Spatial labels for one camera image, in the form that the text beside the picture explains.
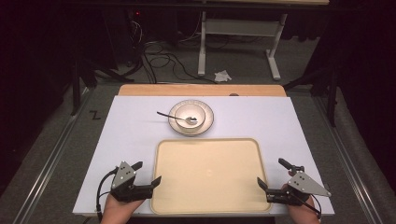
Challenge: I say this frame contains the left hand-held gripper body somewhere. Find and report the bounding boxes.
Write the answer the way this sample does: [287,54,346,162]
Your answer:
[109,161,154,203]

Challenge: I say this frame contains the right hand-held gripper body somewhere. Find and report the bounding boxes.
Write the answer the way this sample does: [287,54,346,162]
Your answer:
[265,165,332,207]

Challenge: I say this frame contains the person's right hand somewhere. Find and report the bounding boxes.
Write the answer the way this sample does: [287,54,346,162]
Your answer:
[281,183,322,224]

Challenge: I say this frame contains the person's left hand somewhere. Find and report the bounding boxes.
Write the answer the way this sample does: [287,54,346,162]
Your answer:
[100,195,146,224]

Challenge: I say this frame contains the white table cover sheet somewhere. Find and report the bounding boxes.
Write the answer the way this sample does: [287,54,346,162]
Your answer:
[72,95,335,217]

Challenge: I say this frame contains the beige plastic tray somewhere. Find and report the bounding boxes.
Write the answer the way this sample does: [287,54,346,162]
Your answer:
[149,137,273,216]

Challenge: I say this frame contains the metal spoon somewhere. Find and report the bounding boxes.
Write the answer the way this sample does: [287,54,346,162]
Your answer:
[156,111,198,125]

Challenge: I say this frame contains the white bowl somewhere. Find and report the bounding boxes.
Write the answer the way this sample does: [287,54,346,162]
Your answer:
[174,103,206,131]

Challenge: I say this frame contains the black metal stand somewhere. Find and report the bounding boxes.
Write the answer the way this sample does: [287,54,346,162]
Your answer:
[70,54,135,117]
[282,63,340,128]

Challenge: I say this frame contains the white plate with dark rim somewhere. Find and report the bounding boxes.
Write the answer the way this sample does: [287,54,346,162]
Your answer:
[167,99,215,137]

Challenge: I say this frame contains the wooden table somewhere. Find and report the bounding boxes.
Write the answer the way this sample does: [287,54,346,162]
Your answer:
[118,83,288,98]

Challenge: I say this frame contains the crumpled white paper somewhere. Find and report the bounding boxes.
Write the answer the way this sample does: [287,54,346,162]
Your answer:
[214,70,233,83]

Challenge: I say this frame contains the dark equipment with red light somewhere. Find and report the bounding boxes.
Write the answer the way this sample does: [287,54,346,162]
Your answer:
[125,7,179,49]

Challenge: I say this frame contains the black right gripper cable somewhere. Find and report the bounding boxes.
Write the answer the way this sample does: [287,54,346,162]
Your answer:
[295,193,323,219]

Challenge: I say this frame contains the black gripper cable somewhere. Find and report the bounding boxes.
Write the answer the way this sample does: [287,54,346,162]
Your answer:
[95,170,119,223]
[295,193,323,219]

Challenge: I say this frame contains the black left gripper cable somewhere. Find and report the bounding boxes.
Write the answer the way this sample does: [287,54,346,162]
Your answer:
[95,170,119,223]

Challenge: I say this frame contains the metal floor rail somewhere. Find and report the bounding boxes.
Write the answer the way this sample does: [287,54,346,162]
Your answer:
[11,88,95,224]
[312,95,387,224]

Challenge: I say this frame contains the black floor cables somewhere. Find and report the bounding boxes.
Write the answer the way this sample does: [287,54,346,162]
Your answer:
[130,18,219,85]

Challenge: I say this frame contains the white metal desk frame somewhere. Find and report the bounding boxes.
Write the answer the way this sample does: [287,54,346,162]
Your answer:
[197,0,331,82]

